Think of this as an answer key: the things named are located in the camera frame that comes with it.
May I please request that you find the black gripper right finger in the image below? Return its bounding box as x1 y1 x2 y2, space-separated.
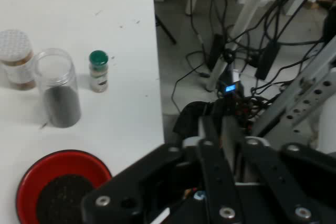
223 115 336 224

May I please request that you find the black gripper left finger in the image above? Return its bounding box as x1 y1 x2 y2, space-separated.
81 115 245 224

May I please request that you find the clear jar with black granules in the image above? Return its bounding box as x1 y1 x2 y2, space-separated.
34 47 82 129

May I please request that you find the white rounded cylinder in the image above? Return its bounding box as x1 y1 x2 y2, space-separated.
316 98 336 154

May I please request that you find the black cloth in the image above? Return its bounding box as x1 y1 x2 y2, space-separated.
173 100 218 141

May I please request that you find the red bowl with black granules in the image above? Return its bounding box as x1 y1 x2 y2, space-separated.
15 150 113 224

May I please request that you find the spice bottle with green cap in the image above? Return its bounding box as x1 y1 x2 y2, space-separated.
88 50 110 93

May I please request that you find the device with blue display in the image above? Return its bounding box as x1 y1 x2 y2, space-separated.
219 69 245 101

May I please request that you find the black power strip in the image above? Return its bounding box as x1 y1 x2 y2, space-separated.
255 42 280 80
208 34 225 72

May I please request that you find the black tripod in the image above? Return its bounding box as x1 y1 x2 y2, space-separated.
154 14 177 45

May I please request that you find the nut jar with white lid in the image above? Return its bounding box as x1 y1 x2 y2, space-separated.
0 29 37 91

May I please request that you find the perforated aluminium frame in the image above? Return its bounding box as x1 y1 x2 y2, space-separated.
251 35 336 143

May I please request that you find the black floor cable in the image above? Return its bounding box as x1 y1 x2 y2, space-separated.
172 62 211 113

